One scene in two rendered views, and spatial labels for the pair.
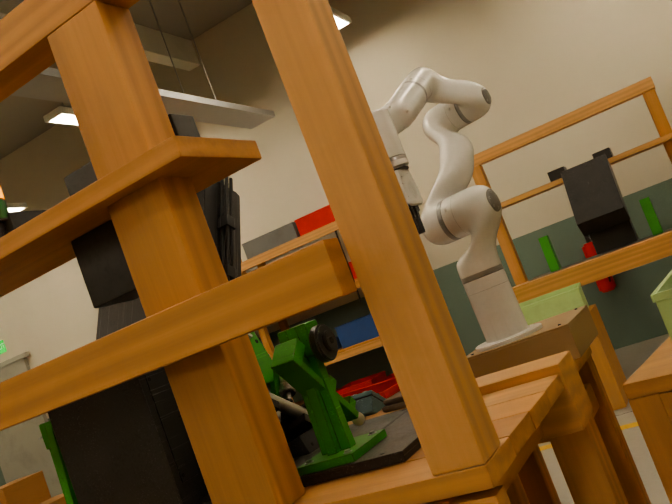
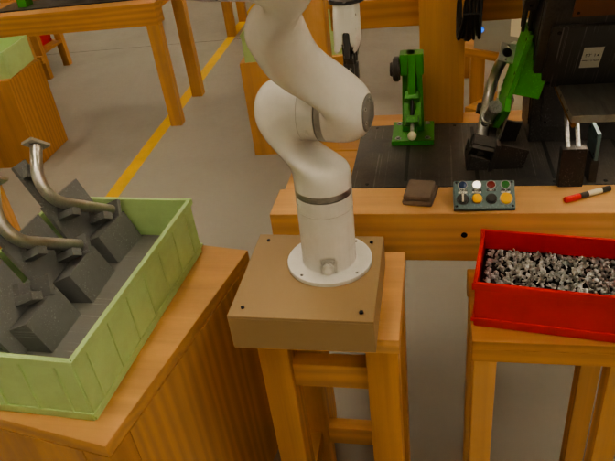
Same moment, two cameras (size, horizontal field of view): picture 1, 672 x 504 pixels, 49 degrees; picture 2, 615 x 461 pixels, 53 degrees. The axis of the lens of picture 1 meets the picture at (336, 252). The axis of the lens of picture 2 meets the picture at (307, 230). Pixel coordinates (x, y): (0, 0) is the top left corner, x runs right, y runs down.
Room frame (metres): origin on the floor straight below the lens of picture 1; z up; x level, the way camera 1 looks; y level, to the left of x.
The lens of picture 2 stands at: (3.14, -0.67, 1.75)
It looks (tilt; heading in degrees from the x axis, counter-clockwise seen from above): 33 degrees down; 166
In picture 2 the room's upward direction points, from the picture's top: 8 degrees counter-clockwise
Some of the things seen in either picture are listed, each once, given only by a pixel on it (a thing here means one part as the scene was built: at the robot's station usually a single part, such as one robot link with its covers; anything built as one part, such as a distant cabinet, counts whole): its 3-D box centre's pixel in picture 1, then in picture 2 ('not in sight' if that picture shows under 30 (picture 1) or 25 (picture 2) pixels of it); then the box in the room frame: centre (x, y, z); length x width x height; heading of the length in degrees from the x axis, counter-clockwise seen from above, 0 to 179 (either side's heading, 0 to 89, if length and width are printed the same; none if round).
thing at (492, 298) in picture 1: (496, 307); (327, 227); (2.05, -0.36, 1.03); 0.19 x 0.19 x 0.18
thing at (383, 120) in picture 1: (380, 137); not in sight; (1.89, -0.21, 1.55); 0.09 x 0.08 x 0.13; 52
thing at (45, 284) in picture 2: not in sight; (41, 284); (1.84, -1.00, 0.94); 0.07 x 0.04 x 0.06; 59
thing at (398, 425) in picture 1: (236, 477); (544, 152); (1.76, 0.40, 0.89); 1.10 x 0.42 x 0.02; 62
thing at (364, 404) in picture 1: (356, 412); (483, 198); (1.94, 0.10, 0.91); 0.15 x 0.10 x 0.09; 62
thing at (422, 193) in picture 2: (404, 398); (420, 192); (1.84, -0.03, 0.91); 0.10 x 0.08 x 0.03; 142
